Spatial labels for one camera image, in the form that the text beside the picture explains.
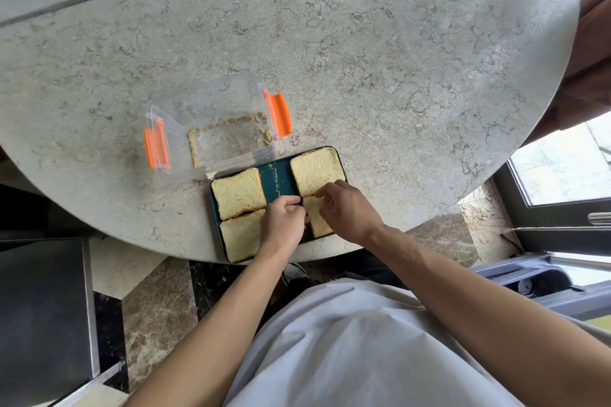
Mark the person's right hand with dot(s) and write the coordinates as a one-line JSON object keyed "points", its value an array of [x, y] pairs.
{"points": [[351, 216]]}

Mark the person's left hand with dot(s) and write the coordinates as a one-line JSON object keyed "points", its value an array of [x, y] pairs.
{"points": [[279, 228]]}

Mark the person's left fingers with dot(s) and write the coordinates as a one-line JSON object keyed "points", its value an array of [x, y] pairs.
{"points": [[292, 201]]}

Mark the person's right fingers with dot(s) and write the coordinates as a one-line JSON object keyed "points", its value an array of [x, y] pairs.
{"points": [[329, 189]]}

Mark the toasted bread slice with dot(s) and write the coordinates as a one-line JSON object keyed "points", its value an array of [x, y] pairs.
{"points": [[316, 220], [317, 170], [238, 193], [241, 236]]}

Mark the person's left forearm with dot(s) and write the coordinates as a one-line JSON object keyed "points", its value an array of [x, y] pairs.
{"points": [[215, 325]]}

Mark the person's right forearm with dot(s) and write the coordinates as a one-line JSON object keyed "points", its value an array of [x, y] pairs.
{"points": [[477, 311]]}

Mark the dark teal tray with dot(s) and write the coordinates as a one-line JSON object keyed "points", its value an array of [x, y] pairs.
{"points": [[279, 180]]}

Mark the dark trousers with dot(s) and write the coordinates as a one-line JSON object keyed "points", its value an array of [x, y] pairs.
{"points": [[363, 271]]}

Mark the bread crumbs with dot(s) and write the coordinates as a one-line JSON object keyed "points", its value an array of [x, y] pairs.
{"points": [[193, 149]]}

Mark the clear container with orange clips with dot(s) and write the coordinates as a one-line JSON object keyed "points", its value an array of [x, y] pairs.
{"points": [[215, 111]]}

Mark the white shirt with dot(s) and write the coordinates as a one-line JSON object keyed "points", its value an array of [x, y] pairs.
{"points": [[353, 349]]}

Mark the blue-grey plastic appliance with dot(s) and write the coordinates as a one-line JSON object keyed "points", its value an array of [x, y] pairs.
{"points": [[506, 271]]}

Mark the dark grey cabinet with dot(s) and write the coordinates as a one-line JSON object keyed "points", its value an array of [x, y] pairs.
{"points": [[43, 321]]}

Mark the brown curtain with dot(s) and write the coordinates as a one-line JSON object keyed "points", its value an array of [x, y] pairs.
{"points": [[589, 63]]}

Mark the dark window frame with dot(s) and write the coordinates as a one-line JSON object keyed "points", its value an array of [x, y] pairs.
{"points": [[520, 216]]}

